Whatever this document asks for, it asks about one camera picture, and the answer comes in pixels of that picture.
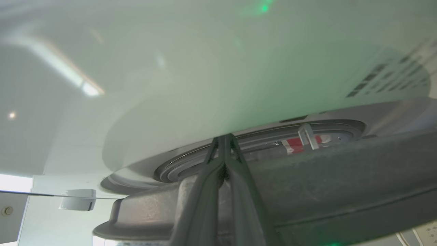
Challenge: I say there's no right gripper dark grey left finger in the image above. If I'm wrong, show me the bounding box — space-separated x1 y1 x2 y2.
170 136 226 246

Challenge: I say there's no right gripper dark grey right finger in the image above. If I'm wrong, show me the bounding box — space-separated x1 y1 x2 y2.
225 134 275 246

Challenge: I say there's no red and white garment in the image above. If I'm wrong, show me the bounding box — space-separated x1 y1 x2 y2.
282 135 332 154

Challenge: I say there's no round washing machine door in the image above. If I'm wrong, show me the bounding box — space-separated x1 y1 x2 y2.
93 124 437 246

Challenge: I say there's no white front-loading washing machine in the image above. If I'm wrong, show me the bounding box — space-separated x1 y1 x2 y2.
0 0 437 197

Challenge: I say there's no cream perforated laundry basket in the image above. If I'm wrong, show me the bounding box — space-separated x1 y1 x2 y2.
411 220 437 246

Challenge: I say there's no small white box device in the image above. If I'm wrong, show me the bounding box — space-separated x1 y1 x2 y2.
59 189 97 211

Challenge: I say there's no black text label sticker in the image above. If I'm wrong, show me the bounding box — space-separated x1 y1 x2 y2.
346 43 431 100

